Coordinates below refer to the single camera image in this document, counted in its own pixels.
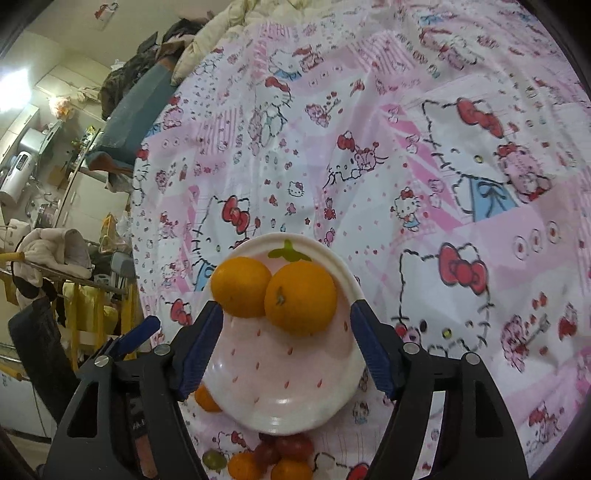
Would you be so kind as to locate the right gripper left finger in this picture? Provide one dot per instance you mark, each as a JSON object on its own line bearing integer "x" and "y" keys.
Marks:
{"x": 95, "y": 438}

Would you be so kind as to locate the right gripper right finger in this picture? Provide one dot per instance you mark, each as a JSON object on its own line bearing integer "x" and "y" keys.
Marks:
{"x": 477, "y": 440}

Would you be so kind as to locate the small mandarin orange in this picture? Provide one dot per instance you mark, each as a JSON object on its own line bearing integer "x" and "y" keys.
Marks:
{"x": 205, "y": 401}

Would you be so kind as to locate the red cherry tomato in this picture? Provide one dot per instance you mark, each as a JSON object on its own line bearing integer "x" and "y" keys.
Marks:
{"x": 297, "y": 447}
{"x": 266, "y": 452}

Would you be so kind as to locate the yellow clothes rack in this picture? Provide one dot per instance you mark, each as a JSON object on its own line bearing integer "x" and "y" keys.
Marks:
{"x": 93, "y": 312}

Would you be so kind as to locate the green grape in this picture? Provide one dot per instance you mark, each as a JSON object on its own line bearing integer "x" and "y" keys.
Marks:
{"x": 214, "y": 460}

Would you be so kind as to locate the pink strawberry plate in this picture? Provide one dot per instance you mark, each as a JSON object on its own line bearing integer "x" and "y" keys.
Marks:
{"x": 274, "y": 383}

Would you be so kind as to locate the beige garment on rack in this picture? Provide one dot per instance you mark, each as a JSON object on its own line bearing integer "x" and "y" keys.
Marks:
{"x": 59, "y": 249}

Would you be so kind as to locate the large orange left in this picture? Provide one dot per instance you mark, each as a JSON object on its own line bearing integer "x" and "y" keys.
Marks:
{"x": 239, "y": 286}

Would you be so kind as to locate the large orange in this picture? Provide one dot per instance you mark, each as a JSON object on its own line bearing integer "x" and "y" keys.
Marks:
{"x": 239, "y": 286}
{"x": 301, "y": 299}

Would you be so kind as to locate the large orange right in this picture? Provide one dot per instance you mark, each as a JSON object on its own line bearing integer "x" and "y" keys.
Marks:
{"x": 301, "y": 299}

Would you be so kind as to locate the white kitchen appliance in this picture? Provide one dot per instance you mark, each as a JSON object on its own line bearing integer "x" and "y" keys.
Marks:
{"x": 21, "y": 169}

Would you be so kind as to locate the blue mattress edge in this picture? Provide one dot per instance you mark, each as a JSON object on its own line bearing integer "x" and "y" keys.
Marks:
{"x": 116, "y": 146}

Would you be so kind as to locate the Hello Kitty pink bedsheet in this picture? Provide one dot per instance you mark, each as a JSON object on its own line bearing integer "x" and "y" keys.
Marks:
{"x": 440, "y": 148}

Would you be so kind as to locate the cream quilt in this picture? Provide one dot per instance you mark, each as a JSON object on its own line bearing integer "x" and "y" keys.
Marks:
{"x": 228, "y": 25}

